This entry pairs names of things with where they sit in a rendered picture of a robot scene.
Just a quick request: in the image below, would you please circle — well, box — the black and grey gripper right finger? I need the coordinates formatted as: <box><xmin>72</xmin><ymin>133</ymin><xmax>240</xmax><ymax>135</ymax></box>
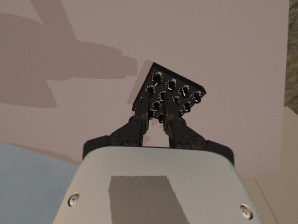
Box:
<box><xmin>163</xmin><ymin>91</ymin><xmax>235</xmax><ymax>167</ymax></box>

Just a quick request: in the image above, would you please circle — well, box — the black knob box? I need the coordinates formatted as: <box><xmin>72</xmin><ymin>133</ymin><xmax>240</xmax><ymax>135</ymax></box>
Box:
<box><xmin>132</xmin><ymin>62</ymin><xmax>206</xmax><ymax>123</ymax></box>

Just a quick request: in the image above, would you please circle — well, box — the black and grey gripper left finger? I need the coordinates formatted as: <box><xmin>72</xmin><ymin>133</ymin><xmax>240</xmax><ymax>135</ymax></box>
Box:
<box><xmin>82</xmin><ymin>91</ymin><xmax>150</xmax><ymax>160</ymax></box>

